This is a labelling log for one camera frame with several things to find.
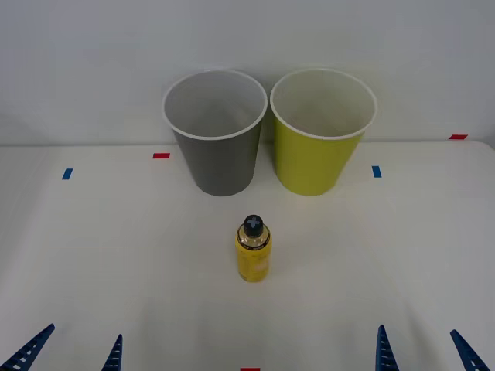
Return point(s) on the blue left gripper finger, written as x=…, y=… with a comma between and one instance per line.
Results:
x=115, y=355
x=27, y=349

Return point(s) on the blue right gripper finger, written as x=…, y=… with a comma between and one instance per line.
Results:
x=470, y=353
x=384, y=353

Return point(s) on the yellow bottle with black cap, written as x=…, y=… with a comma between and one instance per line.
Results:
x=253, y=259

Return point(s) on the yellow-green plastic waste bin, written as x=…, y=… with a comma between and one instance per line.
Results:
x=313, y=162

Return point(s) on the grey plastic waste bin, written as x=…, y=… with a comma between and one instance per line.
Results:
x=220, y=166

